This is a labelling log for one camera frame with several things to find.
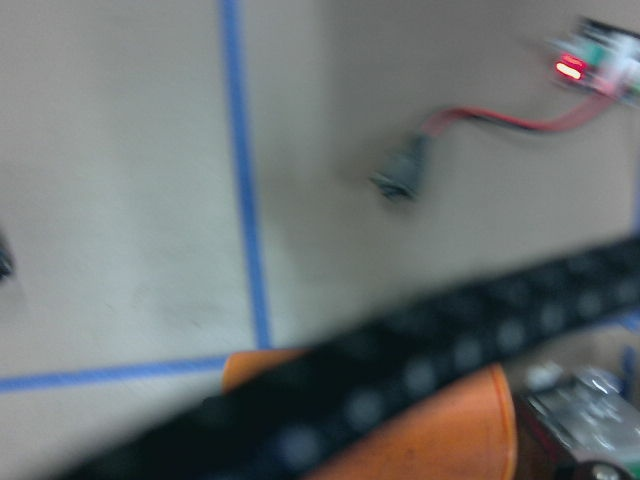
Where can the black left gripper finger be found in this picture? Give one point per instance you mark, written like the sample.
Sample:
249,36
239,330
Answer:
541,454

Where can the plain orange cylinder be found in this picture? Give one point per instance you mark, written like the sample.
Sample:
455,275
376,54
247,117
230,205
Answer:
466,431

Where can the green conveyor belt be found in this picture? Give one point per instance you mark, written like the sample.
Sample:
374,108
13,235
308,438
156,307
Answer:
587,412

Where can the motor speed controller board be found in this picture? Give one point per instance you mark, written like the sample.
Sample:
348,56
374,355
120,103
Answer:
601,58

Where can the green button beside cylinder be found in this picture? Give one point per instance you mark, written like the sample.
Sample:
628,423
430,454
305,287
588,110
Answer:
6,259

